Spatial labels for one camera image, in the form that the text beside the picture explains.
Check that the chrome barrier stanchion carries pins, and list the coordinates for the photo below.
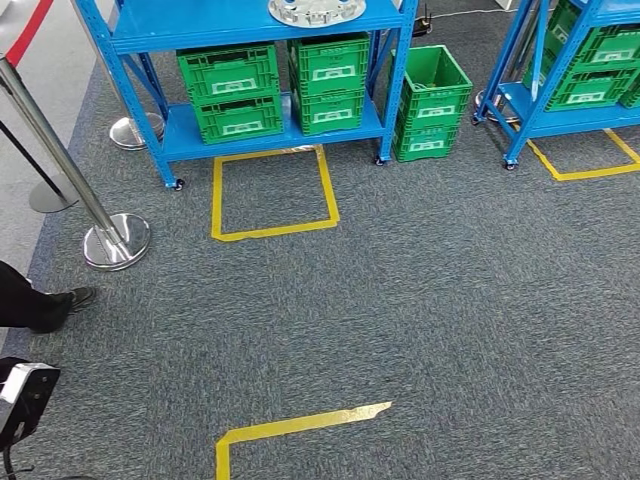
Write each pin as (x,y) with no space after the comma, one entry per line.
(135,132)
(116,242)
(492,112)

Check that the person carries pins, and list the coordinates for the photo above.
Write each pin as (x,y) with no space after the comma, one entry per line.
(30,305)

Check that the green plastic crate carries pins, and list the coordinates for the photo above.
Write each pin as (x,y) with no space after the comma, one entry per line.
(585,89)
(225,69)
(327,114)
(425,142)
(600,40)
(631,93)
(327,60)
(435,99)
(240,119)
(535,69)

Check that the blue metal shelf rack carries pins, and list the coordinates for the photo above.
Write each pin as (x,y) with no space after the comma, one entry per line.
(225,26)
(530,112)

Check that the grey plastic wheel cover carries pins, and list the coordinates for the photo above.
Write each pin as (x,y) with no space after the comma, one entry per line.
(315,13)

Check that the yellow floor tape square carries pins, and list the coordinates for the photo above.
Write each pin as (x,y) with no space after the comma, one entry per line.
(330,192)
(575,175)

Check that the red barrier belt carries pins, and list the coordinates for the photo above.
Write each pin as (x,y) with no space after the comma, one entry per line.
(27,33)

